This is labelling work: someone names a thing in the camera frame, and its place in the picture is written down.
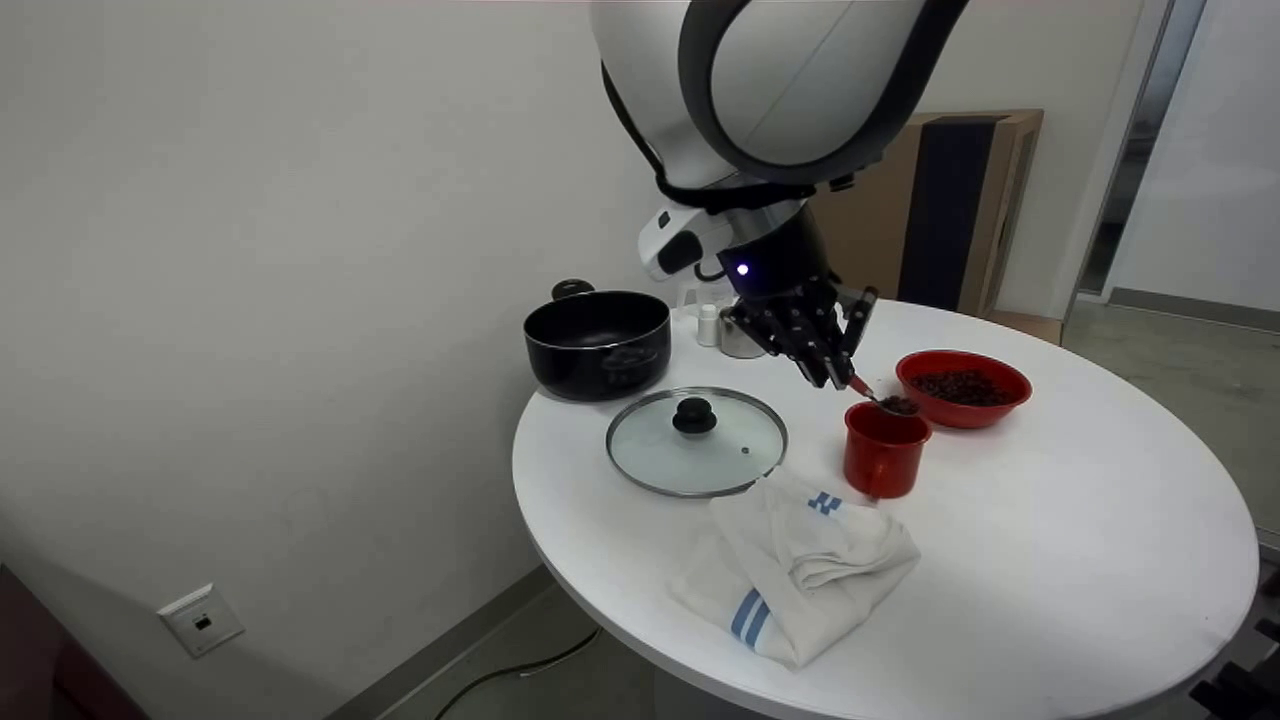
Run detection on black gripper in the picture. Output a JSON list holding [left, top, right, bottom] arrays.
[[719, 217, 875, 389]]

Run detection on red-handled metal spoon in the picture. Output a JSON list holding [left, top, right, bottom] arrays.
[[848, 376, 920, 415]]

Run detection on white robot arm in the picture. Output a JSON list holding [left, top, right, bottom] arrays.
[[587, 0, 968, 389]]

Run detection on red cup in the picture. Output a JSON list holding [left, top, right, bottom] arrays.
[[842, 406, 933, 500]]

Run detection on dark coffee beans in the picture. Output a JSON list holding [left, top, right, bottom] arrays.
[[915, 374, 1003, 408]]

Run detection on red bowl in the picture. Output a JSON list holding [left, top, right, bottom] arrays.
[[894, 349, 1032, 429]]

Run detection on small white container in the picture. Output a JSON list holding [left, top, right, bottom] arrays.
[[691, 304, 719, 349]]

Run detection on cardboard box with dark panel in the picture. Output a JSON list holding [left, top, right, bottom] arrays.
[[807, 108, 1043, 318]]

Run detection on glass pot lid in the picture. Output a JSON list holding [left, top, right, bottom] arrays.
[[603, 383, 786, 500]]

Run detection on black cooking pot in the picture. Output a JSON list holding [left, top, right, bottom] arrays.
[[522, 281, 670, 402]]

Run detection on white towel with blue stripes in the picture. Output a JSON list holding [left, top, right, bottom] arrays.
[[670, 477, 915, 668]]

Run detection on black floor cable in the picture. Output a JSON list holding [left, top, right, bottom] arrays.
[[433, 625, 603, 720]]

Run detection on wall power outlet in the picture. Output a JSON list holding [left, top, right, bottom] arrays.
[[160, 583, 243, 660]]

